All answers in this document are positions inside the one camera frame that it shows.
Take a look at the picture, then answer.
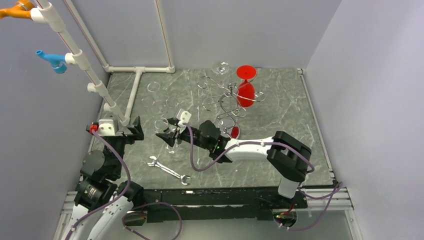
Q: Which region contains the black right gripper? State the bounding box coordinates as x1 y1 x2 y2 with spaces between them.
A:
156 117 211 151

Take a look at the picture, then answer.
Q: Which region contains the clear wine glass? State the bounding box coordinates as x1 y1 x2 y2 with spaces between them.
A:
165 97 179 109
147 81 161 93
154 117 176 154
141 96 156 108
211 61 231 75

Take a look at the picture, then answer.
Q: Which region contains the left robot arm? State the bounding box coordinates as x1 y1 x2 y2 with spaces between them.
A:
62 116 145 240

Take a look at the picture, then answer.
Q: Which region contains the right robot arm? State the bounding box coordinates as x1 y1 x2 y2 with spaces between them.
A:
155 117 315 208

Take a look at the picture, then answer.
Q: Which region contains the chrome wine glass rack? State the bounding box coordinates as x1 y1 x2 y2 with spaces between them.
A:
197 75 266 139

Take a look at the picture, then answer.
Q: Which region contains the clear wine glass back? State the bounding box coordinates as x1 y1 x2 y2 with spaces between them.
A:
211 61 231 75

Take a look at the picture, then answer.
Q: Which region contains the red plastic wine glass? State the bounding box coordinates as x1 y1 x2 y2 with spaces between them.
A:
236 65 257 108

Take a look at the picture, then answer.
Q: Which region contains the silver double open wrench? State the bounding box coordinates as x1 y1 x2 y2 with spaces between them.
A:
147 156 192 186

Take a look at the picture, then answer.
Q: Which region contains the blue pipe fitting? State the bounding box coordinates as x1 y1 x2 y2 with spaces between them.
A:
35 50 68 74

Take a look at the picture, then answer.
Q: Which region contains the orange pipe fitting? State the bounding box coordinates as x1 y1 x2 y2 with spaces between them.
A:
0 0 35 20

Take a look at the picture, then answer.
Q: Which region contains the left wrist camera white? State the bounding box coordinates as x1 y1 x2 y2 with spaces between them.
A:
85 118 119 137

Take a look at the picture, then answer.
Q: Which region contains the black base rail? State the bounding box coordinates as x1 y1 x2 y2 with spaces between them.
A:
124 183 308 223

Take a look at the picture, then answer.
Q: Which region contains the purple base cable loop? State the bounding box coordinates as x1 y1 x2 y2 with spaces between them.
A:
121 202 184 240

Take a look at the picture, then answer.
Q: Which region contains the white PVC pipe frame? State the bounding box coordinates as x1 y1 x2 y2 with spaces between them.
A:
30 0 176 127

